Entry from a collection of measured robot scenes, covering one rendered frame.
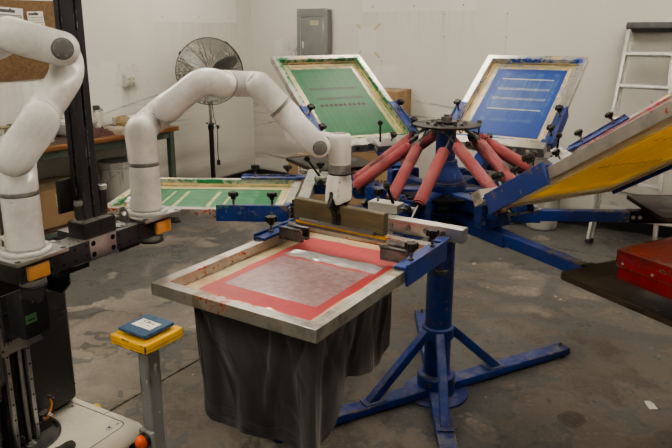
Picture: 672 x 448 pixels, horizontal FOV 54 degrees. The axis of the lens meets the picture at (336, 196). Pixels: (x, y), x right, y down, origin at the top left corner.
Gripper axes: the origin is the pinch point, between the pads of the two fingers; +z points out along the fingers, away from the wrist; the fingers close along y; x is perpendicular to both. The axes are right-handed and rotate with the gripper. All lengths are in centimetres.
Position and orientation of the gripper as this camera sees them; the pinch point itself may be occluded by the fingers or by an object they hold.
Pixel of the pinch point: (339, 217)
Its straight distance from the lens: 221.4
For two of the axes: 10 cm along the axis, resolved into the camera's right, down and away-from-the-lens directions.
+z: -0.1, 9.7, 2.4
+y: -5.4, 2.0, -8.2
